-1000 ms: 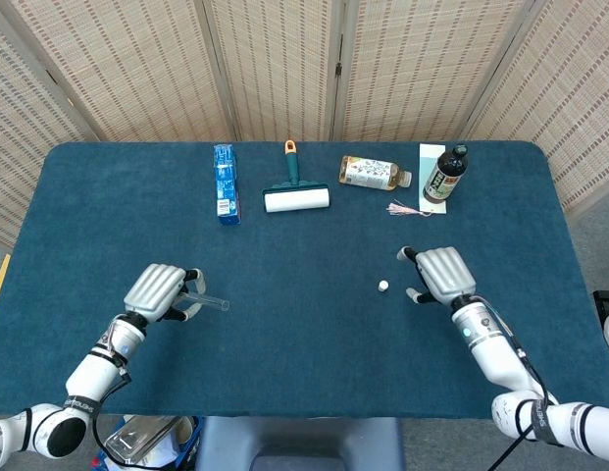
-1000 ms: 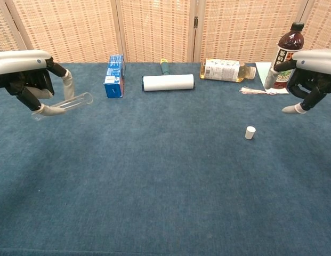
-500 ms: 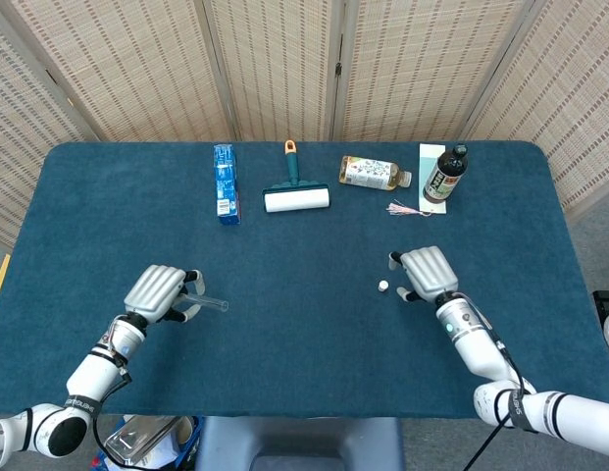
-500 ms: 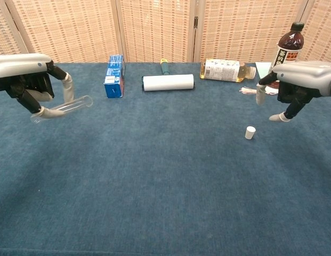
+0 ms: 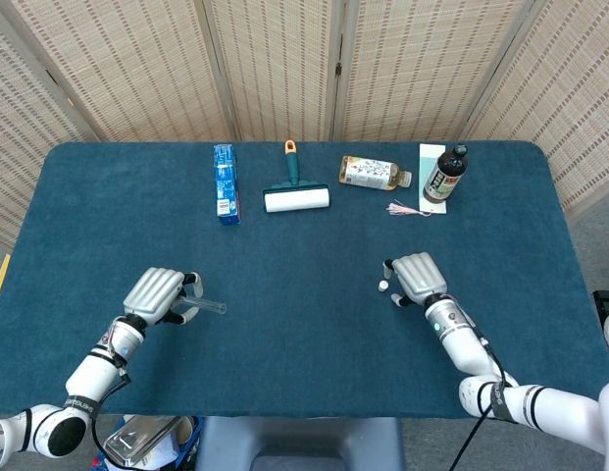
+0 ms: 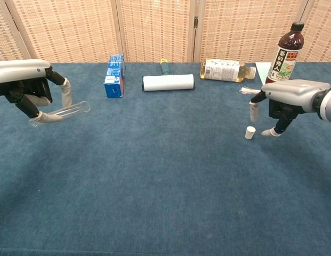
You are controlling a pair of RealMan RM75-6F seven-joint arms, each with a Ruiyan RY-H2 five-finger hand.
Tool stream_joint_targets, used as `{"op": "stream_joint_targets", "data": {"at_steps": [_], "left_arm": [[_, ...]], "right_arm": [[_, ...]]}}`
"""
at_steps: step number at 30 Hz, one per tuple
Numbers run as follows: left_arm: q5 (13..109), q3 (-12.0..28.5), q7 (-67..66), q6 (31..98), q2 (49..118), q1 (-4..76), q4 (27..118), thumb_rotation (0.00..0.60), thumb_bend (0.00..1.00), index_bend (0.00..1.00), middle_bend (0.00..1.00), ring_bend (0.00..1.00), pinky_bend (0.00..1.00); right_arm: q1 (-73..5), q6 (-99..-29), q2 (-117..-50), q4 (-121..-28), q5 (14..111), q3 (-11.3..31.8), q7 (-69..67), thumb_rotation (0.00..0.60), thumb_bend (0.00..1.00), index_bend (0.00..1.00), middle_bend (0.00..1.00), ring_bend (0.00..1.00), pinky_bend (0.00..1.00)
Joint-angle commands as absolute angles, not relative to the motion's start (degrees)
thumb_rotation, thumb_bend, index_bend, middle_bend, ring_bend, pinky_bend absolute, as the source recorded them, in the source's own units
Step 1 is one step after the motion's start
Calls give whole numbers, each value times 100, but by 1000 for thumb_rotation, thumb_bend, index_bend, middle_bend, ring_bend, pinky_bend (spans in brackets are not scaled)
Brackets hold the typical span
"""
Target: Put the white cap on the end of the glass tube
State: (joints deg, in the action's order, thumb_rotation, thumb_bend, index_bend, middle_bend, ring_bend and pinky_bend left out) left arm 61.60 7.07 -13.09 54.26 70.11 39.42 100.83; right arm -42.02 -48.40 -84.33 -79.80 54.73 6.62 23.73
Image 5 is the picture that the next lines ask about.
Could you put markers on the blue table cloth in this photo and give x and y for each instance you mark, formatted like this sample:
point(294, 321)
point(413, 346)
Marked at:
point(304, 353)

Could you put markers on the pink white tassel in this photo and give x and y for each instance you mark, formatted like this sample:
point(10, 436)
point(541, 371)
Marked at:
point(399, 209)

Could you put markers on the clear glass test tube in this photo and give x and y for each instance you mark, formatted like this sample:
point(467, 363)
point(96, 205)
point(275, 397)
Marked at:
point(213, 307)

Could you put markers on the black box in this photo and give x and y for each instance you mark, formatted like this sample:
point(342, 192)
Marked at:
point(603, 300)

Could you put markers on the yellow board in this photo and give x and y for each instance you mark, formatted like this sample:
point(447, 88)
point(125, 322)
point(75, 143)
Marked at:
point(0, 279)

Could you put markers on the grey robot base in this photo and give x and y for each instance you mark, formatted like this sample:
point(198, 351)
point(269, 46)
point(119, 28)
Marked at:
point(299, 441)

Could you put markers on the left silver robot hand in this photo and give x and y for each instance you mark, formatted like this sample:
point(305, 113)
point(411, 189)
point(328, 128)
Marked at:
point(152, 292)

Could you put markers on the white paper bookmark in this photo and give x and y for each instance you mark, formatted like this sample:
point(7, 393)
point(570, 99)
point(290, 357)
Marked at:
point(426, 167)

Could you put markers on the dark tea bottle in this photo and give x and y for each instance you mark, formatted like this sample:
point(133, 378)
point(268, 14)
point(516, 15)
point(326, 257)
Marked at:
point(443, 179)

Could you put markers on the metal tray in plastic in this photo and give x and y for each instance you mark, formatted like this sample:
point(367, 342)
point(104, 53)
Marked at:
point(137, 441)

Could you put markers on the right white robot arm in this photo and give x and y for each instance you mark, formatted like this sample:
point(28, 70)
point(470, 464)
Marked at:
point(461, 343)

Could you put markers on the blue toothpaste box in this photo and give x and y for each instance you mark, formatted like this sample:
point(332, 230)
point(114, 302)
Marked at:
point(227, 186)

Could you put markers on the yellow tea bottle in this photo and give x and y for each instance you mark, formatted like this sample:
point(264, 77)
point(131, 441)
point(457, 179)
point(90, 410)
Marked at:
point(368, 172)

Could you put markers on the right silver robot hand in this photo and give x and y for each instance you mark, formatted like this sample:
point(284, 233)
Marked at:
point(421, 277)

